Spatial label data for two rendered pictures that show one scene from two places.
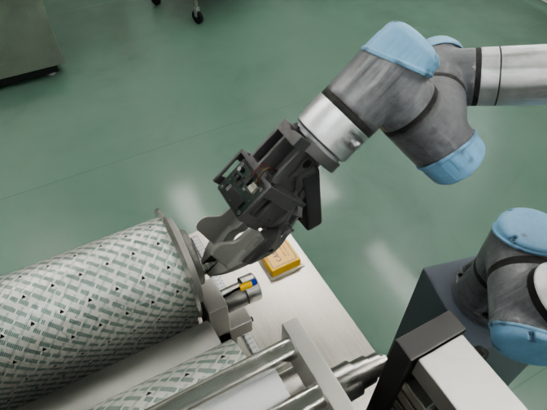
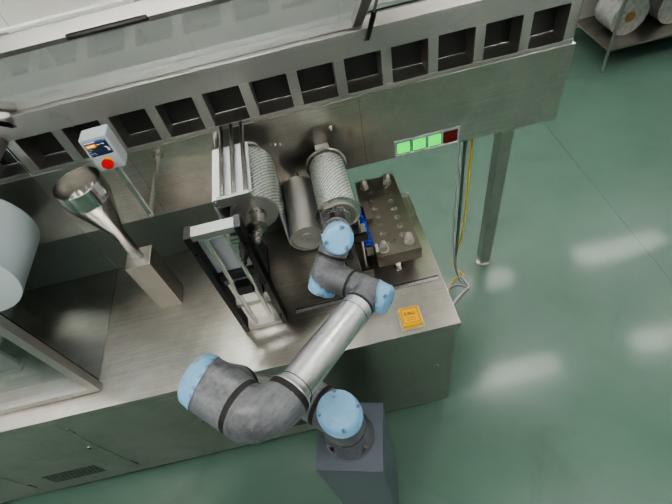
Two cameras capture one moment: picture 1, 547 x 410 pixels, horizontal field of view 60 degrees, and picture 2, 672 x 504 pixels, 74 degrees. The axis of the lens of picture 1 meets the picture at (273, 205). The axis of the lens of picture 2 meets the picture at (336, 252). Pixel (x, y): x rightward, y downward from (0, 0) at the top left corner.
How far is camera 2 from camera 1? 124 cm
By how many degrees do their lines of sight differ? 68
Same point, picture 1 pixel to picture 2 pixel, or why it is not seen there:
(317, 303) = (374, 331)
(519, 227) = (340, 399)
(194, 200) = (637, 378)
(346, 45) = not seen: outside the picture
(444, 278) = (370, 412)
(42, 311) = (318, 173)
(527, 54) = (341, 309)
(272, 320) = not seen: hidden behind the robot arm
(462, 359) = (228, 224)
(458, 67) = (355, 286)
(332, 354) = not seen: hidden behind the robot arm
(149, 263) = (325, 196)
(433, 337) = (235, 220)
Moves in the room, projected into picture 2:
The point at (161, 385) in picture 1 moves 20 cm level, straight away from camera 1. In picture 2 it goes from (263, 183) to (325, 165)
